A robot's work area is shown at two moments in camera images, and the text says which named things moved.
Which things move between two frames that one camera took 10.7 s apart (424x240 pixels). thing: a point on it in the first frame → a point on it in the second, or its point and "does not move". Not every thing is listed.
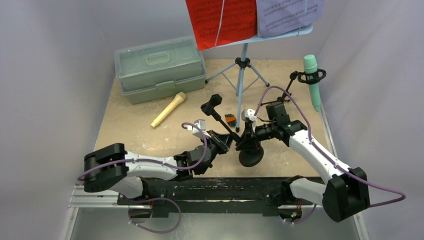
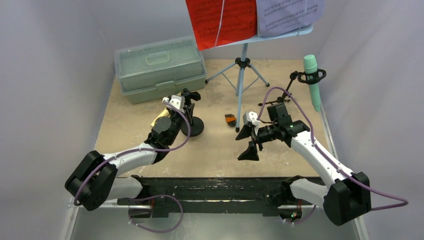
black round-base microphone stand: (250, 158) → (196, 125)
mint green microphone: (310, 64) does not move
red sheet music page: (217, 22) does not move
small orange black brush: (231, 119) does not move
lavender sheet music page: (275, 17) does not move
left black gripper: (222, 141) → (188, 110)
